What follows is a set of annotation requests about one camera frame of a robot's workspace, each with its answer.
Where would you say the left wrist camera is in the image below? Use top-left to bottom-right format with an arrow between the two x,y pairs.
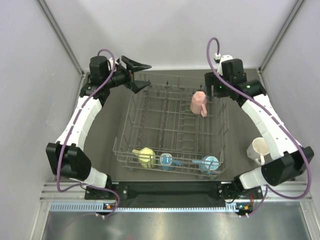
108,57 -> 120,71

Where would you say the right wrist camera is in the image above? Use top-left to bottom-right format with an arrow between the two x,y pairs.
214,53 -> 234,76

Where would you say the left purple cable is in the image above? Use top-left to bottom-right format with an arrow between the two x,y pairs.
55,48 -> 121,217

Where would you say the white mug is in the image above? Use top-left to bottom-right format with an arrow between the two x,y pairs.
246,137 -> 270,166

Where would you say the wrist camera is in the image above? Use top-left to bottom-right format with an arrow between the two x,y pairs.
108,57 -> 120,71
214,53 -> 234,76

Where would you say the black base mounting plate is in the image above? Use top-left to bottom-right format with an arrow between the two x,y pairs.
84,181 -> 263,201

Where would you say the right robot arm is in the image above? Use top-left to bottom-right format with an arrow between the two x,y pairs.
205,54 -> 315,199

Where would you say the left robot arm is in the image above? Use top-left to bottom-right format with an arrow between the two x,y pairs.
45,55 -> 151,199

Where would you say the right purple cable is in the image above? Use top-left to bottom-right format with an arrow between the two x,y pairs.
206,37 -> 312,218

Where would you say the aluminium frame rail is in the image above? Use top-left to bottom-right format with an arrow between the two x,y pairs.
40,180 -> 313,218

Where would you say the grey wire dish rack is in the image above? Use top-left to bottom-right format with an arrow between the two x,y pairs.
113,73 -> 229,180

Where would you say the pink mug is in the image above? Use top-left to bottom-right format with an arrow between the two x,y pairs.
190,91 -> 208,117

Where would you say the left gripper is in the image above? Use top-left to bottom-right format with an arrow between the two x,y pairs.
103,55 -> 151,93

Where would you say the yellow mug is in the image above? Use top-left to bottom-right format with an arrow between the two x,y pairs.
132,147 -> 157,169

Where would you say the blue floral mug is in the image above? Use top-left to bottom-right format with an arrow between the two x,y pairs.
158,153 -> 184,171

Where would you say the plain blue mug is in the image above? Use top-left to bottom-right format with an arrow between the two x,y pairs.
192,155 -> 220,175

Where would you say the purple cable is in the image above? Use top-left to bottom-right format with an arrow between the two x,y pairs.
206,37 -> 312,218
55,48 -> 121,217

